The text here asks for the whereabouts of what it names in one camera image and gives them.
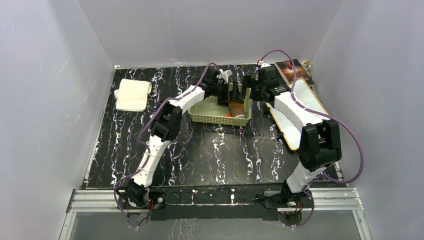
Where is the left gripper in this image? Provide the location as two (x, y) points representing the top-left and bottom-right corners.
(211, 81), (243, 107)

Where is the brown and yellow towel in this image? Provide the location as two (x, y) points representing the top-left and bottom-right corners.
(226, 101), (247, 119)

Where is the light green plastic basket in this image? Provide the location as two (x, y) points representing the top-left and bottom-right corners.
(186, 83), (253, 127)

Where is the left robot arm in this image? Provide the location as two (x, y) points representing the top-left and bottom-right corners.
(122, 66), (238, 208)

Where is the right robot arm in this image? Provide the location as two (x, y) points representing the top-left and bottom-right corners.
(242, 65), (342, 208)

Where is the dark cover book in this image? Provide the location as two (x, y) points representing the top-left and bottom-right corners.
(274, 58), (315, 86)

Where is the cream white towel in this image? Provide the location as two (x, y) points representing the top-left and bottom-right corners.
(114, 78), (152, 112)

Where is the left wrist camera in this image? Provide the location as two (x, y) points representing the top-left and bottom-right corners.
(219, 69), (233, 83)

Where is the whiteboard with wooden frame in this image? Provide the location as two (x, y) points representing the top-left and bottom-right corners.
(266, 79), (329, 151)

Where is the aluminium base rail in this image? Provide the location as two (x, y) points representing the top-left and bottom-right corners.
(67, 187), (364, 212)

